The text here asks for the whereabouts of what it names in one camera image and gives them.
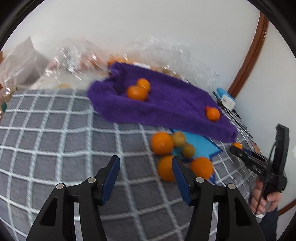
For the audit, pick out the white blue box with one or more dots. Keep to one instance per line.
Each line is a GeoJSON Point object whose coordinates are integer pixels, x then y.
{"type": "Point", "coordinates": [226, 99]}

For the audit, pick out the small orange tangerine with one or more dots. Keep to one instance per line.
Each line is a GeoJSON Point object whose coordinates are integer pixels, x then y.
{"type": "Point", "coordinates": [137, 93]}
{"type": "Point", "coordinates": [144, 83]}
{"type": "Point", "coordinates": [213, 114]}
{"type": "Point", "coordinates": [238, 145]}

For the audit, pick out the grey checked bed sheet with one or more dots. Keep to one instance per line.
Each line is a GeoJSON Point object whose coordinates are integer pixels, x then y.
{"type": "Point", "coordinates": [50, 137]}

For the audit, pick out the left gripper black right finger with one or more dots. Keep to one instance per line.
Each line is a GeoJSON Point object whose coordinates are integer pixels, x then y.
{"type": "Point", "coordinates": [235, 220]}

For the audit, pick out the purple towel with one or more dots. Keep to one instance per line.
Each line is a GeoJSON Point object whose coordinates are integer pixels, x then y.
{"type": "Point", "coordinates": [172, 103]}

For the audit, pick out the orange tangerine front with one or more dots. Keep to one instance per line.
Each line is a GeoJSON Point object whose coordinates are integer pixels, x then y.
{"type": "Point", "coordinates": [164, 168]}

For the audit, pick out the person right hand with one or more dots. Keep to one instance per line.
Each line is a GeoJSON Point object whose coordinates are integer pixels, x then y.
{"type": "Point", "coordinates": [258, 204]}

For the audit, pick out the clear plastic bag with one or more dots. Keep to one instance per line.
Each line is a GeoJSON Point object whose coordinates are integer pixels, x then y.
{"type": "Point", "coordinates": [77, 63]}

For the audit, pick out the large orange persimmon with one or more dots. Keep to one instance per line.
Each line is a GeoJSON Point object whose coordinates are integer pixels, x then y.
{"type": "Point", "coordinates": [162, 143]}

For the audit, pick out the white plastic bag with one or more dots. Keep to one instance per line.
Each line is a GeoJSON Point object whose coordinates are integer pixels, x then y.
{"type": "Point", "coordinates": [24, 67]}

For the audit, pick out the green kiwi fruit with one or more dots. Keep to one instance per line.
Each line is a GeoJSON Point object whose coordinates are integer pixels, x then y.
{"type": "Point", "coordinates": [179, 139]}
{"type": "Point", "coordinates": [188, 151]}

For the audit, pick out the brown wooden door frame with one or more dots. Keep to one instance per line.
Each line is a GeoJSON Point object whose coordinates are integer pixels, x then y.
{"type": "Point", "coordinates": [251, 56]}

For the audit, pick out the orange tangerine behind persimmon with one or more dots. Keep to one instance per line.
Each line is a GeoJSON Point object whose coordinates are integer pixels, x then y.
{"type": "Point", "coordinates": [202, 167]}

